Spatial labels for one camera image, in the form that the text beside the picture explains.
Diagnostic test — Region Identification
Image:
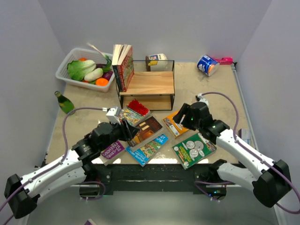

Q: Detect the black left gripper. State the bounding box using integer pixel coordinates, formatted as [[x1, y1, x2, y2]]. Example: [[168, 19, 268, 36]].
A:
[[99, 117, 139, 151]]

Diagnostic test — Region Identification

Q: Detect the dark brown cover book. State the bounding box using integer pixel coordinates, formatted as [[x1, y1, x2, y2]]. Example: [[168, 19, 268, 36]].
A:
[[128, 116, 164, 151]]

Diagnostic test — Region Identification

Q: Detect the red back cover book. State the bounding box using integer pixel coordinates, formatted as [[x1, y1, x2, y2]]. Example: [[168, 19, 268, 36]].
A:
[[117, 45, 134, 92]]

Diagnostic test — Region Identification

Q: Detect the black floral cover book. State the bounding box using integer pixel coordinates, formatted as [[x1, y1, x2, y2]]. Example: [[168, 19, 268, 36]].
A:
[[111, 44, 125, 92]]

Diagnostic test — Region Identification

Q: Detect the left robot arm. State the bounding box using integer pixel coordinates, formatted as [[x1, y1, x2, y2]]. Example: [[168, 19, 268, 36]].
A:
[[4, 120, 139, 219]]

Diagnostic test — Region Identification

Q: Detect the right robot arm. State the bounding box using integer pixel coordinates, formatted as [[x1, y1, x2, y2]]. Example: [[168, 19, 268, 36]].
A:
[[173, 102, 292, 208]]

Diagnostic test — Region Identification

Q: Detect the orange back cover book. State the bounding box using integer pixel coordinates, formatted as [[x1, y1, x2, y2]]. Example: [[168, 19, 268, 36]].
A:
[[163, 110, 189, 138]]

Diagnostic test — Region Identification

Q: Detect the red treehouse book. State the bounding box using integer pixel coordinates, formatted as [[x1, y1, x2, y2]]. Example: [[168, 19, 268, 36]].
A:
[[119, 99, 150, 127]]

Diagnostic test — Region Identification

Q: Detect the blue 26-storey treehouse book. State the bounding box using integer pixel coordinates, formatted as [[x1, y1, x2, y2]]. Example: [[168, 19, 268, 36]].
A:
[[125, 135, 169, 167]]

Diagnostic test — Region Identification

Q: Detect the purple 117-storey treehouse book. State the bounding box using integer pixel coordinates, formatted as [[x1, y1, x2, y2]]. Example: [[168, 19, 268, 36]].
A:
[[99, 141, 125, 165]]

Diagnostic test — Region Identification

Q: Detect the green back cover book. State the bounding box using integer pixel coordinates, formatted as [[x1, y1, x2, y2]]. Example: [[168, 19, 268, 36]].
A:
[[172, 133, 217, 170]]

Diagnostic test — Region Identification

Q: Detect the orange toy carrot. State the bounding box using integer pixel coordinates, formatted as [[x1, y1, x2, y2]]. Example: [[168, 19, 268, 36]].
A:
[[95, 77, 109, 87]]

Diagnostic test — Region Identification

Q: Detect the purple toy eggplant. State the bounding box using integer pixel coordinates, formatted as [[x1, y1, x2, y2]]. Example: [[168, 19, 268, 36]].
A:
[[102, 71, 113, 81]]

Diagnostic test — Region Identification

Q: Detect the white toy radish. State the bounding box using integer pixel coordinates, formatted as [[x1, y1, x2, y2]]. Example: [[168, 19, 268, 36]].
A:
[[84, 68, 104, 82]]

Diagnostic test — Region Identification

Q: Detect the green glass bottle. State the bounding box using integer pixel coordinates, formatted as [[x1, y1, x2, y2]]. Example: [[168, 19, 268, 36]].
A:
[[54, 91, 75, 115]]

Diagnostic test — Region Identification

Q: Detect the pink box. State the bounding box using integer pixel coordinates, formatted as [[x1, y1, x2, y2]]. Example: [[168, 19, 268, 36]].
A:
[[215, 57, 233, 65]]

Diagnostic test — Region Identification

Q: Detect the white plastic basket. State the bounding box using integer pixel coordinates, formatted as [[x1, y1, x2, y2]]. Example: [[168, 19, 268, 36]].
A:
[[55, 48, 114, 92]]

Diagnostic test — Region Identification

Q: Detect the toy cabbage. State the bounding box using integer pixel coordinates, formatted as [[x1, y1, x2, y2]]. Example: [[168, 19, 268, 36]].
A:
[[67, 60, 96, 81]]

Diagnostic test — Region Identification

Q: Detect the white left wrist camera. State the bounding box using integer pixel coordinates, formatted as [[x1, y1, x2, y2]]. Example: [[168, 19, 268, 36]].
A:
[[106, 106, 121, 124]]

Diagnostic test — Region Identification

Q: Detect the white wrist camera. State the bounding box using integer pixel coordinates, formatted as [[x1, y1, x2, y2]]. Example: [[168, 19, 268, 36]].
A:
[[106, 106, 121, 124], [195, 93, 209, 106]]

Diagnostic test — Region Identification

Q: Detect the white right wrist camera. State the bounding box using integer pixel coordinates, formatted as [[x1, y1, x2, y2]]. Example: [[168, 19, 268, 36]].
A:
[[195, 93, 209, 106]]

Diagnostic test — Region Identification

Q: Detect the wood and wire shelf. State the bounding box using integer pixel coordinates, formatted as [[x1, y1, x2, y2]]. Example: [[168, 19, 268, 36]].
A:
[[116, 60, 175, 111]]

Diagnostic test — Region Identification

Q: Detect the black front frame bar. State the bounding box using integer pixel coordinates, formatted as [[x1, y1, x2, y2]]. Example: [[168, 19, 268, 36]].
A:
[[79, 163, 224, 197]]

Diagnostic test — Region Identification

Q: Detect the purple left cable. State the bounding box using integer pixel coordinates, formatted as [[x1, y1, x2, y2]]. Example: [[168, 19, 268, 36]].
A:
[[0, 107, 111, 225]]

